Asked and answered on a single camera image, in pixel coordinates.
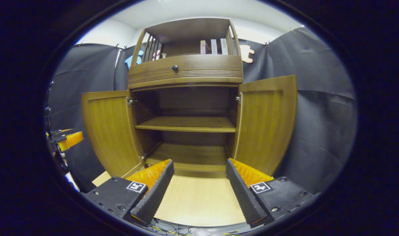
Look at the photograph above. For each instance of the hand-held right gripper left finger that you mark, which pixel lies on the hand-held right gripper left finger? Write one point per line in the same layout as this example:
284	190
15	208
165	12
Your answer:
157	196

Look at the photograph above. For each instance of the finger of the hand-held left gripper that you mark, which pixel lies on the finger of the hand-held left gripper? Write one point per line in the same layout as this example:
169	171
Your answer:
66	130
73	139

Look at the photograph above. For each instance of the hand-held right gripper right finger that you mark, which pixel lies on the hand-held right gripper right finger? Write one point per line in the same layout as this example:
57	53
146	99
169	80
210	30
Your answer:
243	200

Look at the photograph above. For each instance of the wooden shoe cabinet door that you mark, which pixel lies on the wooden shoe cabinet door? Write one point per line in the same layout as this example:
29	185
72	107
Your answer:
265	124
111	131

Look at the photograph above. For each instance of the wooden double-door shoe cabinet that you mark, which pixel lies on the wooden double-door shoe cabinet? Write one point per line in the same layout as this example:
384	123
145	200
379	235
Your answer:
186	72

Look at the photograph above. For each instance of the wooden inner shelf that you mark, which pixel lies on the wooden inner shelf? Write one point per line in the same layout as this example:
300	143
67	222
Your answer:
186	124

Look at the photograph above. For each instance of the black backdrop cloth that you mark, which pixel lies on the black backdrop cloth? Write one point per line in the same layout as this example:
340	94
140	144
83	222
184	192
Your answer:
317	131

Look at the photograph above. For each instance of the black drawer knob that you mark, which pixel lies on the black drawer knob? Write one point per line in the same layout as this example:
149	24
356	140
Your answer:
175	68

